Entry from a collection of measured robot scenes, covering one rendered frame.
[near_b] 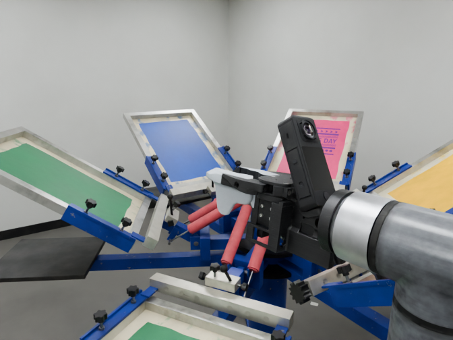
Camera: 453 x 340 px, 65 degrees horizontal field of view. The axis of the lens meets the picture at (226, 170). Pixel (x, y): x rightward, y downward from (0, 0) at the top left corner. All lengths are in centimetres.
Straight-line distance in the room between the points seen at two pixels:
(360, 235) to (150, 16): 476
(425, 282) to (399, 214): 6
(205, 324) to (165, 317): 17
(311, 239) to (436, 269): 13
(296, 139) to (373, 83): 338
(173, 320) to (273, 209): 104
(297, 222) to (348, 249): 8
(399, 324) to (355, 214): 11
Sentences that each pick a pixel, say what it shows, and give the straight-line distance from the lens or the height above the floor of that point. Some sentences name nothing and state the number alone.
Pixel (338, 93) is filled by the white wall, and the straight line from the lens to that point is 402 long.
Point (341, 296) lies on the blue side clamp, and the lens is 122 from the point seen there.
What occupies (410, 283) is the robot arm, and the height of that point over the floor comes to 164.
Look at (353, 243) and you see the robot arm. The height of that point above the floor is 166.
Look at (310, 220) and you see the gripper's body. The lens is 42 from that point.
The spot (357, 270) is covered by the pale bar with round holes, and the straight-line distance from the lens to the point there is 141.
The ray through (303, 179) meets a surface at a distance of 41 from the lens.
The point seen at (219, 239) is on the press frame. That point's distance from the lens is 183.
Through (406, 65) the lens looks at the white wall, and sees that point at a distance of 362.
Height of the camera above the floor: 181
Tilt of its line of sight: 15 degrees down
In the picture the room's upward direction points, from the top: straight up
